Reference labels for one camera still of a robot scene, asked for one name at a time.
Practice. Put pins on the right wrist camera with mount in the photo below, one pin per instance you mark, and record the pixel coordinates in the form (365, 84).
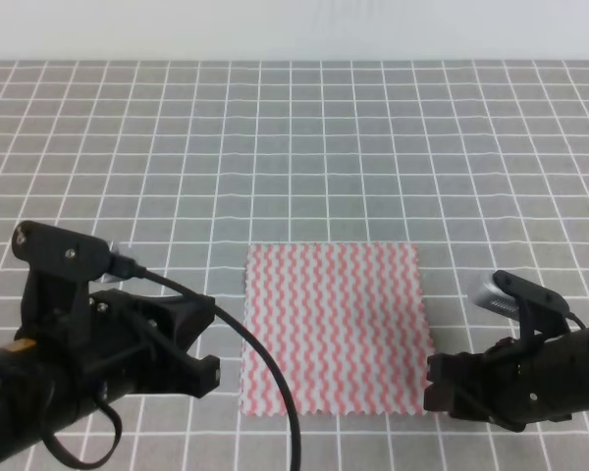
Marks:
(540, 312)

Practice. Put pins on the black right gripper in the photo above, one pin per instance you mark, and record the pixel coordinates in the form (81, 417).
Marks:
(512, 384)

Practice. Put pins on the pink white wavy striped towel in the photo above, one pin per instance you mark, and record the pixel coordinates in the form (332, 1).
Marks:
(345, 323)

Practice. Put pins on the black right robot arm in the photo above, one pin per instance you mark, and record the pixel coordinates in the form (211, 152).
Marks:
(571, 361)

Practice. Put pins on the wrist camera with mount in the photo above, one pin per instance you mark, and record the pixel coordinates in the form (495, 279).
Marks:
(56, 307)
(540, 312)

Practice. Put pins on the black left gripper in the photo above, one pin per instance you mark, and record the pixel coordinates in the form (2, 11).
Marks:
(150, 363)

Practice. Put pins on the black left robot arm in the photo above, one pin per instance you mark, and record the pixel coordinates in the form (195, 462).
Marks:
(39, 396)

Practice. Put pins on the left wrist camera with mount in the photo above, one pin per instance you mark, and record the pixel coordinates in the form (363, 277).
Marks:
(56, 307)

